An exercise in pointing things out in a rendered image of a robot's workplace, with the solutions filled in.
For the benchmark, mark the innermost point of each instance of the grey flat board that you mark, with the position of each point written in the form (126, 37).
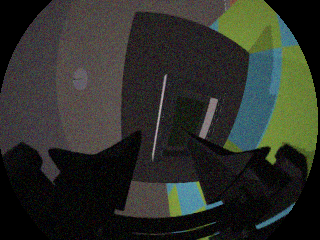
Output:
(159, 44)

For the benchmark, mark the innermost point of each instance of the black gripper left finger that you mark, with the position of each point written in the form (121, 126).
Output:
(111, 169)

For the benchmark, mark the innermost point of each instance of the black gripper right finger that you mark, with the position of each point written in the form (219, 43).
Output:
(217, 168)

